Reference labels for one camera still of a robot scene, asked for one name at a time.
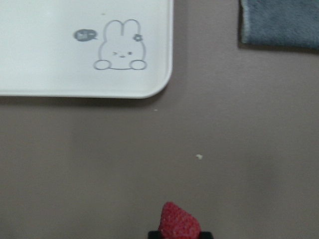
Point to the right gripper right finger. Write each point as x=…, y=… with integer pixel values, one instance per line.
x=206, y=235

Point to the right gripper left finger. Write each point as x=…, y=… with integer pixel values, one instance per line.
x=154, y=235

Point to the red strawberry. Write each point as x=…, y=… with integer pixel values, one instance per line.
x=176, y=223

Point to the cream rabbit tray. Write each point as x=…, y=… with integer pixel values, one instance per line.
x=85, y=48

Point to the grey folded cloth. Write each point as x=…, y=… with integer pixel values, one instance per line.
x=288, y=23

